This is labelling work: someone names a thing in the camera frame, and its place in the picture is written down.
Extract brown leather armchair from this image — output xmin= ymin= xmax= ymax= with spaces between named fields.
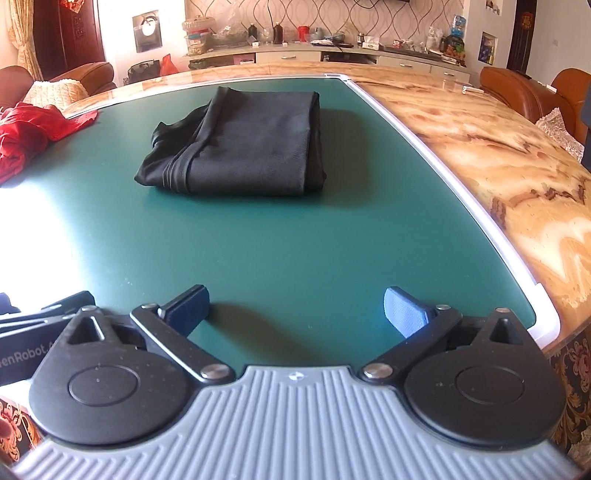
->
xmin=551 ymin=68 xmax=591 ymax=136
xmin=479 ymin=66 xmax=556 ymax=126

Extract cream cushion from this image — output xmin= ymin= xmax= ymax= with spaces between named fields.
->
xmin=22 ymin=78 xmax=89 ymax=110

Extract dark wooden door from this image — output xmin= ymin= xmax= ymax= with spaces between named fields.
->
xmin=31 ymin=0 xmax=108 ymax=75

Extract white sideboard cabinet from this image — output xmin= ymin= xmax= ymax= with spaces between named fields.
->
xmin=186 ymin=44 xmax=472 ymax=83

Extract green table mat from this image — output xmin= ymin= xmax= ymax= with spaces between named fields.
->
xmin=0 ymin=73 xmax=562 ymax=370

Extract black pants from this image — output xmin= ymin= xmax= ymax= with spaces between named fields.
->
xmin=134 ymin=86 xmax=329 ymax=197

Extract clear plastic container stack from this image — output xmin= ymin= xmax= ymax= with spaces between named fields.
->
xmin=181 ymin=15 xmax=214 ymax=57

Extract floral patterned fabric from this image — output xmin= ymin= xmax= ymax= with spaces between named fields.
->
xmin=0 ymin=331 xmax=591 ymax=462

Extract red garment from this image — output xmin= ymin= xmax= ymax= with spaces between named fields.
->
xmin=0 ymin=102 xmax=99 ymax=186

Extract black jacket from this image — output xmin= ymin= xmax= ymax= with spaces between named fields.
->
xmin=579 ymin=82 xmax=591 ymax=172

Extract brown leather sofa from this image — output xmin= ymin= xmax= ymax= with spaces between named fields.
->
xmin=0 ymin=61 xmax=117 ymax=112

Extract grey lace chair cover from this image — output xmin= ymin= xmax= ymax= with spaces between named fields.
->
xmin=534 ymin=107 xmax=585 ymax=163

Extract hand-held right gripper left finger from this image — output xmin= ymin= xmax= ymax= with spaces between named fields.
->
xmin=60 ymin=285 xmax=236 ymax=385

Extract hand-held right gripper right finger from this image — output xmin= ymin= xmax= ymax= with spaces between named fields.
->
xmin=359 ymin=285 xmax=534 ymax=384

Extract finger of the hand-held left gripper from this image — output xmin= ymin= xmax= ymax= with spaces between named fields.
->
xmin=0 ymin=291 xmax=96 ymax=329

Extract yellow curtain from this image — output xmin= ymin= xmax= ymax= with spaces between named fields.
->
xmin=8 ymin=0 xmax=37 ymax=85

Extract black bag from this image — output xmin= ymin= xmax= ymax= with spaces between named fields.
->
xmin=126 ymin=60 xmax=161 ymax=86

